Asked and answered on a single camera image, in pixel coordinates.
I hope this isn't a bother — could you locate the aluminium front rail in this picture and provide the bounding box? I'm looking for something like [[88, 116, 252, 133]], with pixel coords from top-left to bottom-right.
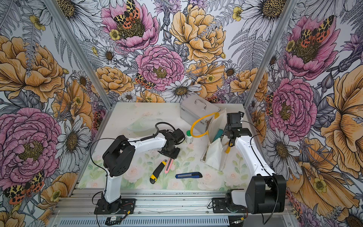
[[49, 188, 298, 227]]

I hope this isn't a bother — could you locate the white bottle green cap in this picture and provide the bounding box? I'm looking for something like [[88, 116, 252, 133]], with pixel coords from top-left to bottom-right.
[[185, 130, 193, 144]]

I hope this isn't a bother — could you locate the corner aluminium post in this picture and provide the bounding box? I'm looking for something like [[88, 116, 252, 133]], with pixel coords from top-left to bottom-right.
[[244, 0, 298, 108], [45, 1, 112, 110]]

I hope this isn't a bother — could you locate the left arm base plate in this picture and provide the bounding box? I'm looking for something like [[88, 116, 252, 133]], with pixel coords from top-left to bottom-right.
[[94, 198, 136, 215]]

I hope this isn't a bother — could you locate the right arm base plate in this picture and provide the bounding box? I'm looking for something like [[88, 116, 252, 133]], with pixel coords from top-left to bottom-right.
[[211, 198, 248, 214]]

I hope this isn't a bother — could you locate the left corner aluminium post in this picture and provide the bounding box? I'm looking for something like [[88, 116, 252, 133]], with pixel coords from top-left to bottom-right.
[[45, 1, 112, 110]]

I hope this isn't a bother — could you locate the teal utility knife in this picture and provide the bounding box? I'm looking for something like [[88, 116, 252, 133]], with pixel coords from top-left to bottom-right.
[[213, 129, 224, 142]]

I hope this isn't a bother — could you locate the blue utility knife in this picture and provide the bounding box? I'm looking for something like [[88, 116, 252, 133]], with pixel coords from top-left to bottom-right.
[[175, 172, 203, 179]]

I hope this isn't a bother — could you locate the silver metal case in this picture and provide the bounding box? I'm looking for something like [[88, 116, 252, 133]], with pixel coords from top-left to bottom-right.
[[180, 95, 221, 136]]

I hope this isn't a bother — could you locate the black yellow utility knife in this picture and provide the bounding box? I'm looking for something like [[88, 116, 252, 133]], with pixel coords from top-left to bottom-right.
[[149, 159, 167, 184]]

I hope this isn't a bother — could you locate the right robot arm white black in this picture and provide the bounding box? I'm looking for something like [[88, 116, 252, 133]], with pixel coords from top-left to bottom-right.
[[224, 112, 286, 214]]

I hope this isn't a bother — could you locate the white pouch with yellow handles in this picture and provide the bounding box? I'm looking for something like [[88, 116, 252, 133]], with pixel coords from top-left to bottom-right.
[[190, 109, 228, 171]]

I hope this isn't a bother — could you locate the right corner aluminium post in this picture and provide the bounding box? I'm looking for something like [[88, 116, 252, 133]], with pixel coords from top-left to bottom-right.
[[244, 0, 298, 108]]

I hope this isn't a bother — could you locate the pink utility knife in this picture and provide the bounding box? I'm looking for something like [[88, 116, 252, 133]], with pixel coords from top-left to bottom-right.
[[164, 158, 174, 174]]

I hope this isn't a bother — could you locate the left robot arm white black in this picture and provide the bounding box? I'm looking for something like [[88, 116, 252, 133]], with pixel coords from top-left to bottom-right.
[[94, 129, 185, 215]]

